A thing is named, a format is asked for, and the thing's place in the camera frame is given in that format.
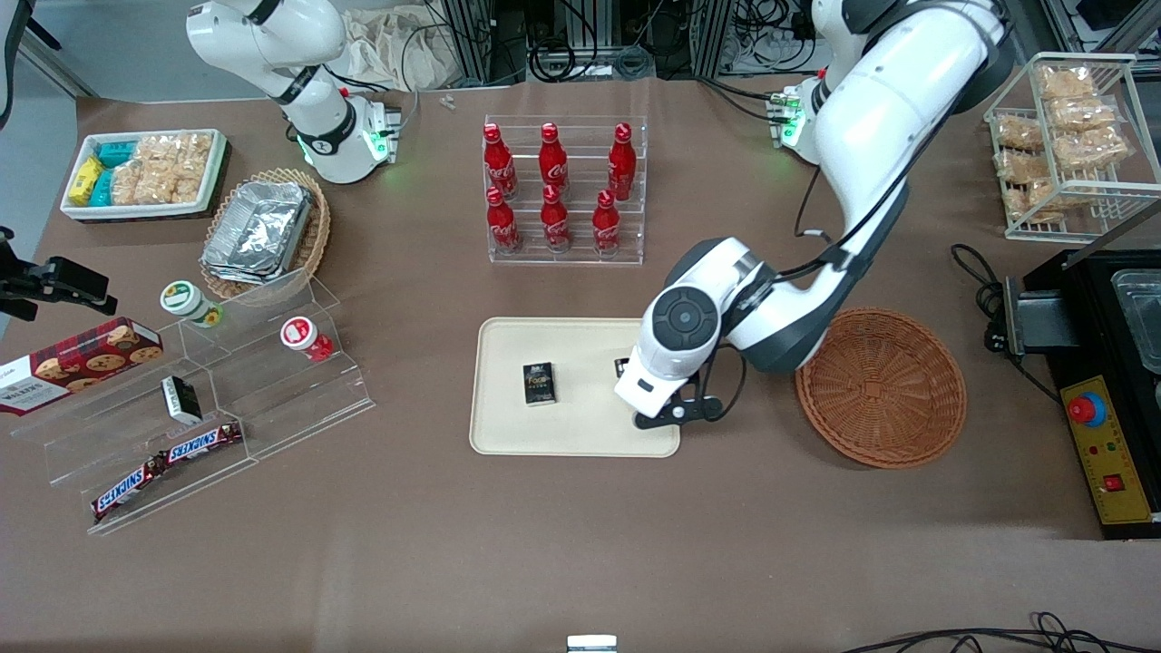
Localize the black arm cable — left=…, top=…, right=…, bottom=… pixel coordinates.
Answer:
left=794, top=163, right=912, bottom=278

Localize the white plastic snack bin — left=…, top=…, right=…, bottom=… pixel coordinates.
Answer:
left=61, top=130, right=228, bottom=221

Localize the brown wicker basket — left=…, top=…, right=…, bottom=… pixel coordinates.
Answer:
left=795, top=308, right=967, bottom=469

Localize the red Coca-Cola bottle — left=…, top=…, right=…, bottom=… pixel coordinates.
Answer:
left=607, top=122, right=638, bottom=201
left=540, top=184, right=572, bottom=253
left=539, top=122, right=570, bottom=193
left=486, top=186, right=522, bottom=255
left=591, top=189, right=622, bottom=257
left=483, top=123, right=518, bottom=200

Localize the green-lid sunflower cup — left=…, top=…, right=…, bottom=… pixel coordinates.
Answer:
left=161, top=281, right=225, bottom=327

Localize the clear acrylic tiered shelf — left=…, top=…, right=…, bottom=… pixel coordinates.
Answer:
left=9, top=268, right=376, bottom=536

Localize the black sealing machine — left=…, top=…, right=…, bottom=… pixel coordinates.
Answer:
left=1002, top=201, right=1161, bottom=541

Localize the black white-sided snack box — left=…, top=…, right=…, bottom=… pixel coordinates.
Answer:
left=161, top=375, right=204, bottom=425

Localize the white wire rack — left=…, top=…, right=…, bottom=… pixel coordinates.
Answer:
left=984, top=53, right=1161, bottom=242

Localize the aluminium equipment frame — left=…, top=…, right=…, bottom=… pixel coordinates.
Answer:
left=440, top=0, right=817, bottom=84

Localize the red tartan Walkers cookie box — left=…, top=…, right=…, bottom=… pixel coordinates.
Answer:
left=0, top=317, right=164, bottom=416

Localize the red-lid yogurt cup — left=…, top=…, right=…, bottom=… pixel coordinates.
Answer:
left=280, top=317, right=334, bottom=363

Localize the black power cable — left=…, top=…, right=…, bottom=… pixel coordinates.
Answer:
left=951, top=243, right=1062, bottom=404

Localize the stack of foil trays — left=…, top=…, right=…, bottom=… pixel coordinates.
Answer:
left=201, top=181, right=314, bottom=284

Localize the beige cloth bag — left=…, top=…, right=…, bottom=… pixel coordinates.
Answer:
left=345, top=7, right=473, bottom=92

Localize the clear acrylic bottle rack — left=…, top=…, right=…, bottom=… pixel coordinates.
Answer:
left=483, top=115, right=648, bottom=266

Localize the beige plastic tray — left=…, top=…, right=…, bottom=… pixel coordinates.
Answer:
left=469, top=317, right=681, bottom=458

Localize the yellow snack pack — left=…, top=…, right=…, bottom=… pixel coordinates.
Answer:
left=68, top=156, right=105, bottom=205

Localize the yellow control panel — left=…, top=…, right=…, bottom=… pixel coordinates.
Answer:
left=1061, top=375, right=1157, bottom=527

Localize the black floor cable bundle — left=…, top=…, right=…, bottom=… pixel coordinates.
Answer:
left=844, top=612, right=1161, bottom=653

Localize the light wicker basket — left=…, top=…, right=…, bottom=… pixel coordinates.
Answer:
left=201, top=168, right=332, bottom=302

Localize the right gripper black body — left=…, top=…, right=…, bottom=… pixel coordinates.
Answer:
left=0, top=227, right=42, bottom=293

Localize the Snickers chocolate bar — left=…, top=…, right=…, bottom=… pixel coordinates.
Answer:
left=163, top=422, right=244, bottom=465
left=91, top=458, right=169, bottom=520

